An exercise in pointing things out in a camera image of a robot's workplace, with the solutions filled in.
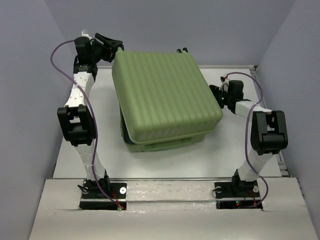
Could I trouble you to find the green hard-shell suitcase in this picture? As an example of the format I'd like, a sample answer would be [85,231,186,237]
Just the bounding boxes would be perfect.
[111,48,223,153]

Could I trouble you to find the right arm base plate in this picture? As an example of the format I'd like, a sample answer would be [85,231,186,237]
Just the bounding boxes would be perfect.
[211,181,263,210]

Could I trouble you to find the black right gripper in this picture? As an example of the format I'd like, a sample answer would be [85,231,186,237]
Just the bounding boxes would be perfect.
[197,84,232,109]

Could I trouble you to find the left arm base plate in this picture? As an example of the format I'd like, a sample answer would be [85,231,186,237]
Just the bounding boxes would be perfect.
[77,181,128,211]

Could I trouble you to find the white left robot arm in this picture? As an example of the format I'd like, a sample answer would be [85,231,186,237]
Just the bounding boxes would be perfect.
[56,33,124,199]

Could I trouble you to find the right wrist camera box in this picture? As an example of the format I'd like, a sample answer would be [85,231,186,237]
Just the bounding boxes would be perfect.
[219,74,230,92]

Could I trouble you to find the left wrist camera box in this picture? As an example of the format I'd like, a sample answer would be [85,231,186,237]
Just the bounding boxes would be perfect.
[81,29,93,41]

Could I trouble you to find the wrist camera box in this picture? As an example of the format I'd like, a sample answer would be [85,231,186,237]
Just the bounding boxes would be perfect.
[81,29,93,41]
[219,74,230,92]

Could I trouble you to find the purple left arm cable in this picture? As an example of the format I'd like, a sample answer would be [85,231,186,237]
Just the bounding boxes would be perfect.
[50,39,121,205]

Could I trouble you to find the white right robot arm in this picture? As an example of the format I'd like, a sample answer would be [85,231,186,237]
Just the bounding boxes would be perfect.
[209,80,289,196]

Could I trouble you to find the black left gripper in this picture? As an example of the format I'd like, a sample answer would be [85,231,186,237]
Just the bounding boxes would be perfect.
[89,32,122,63]

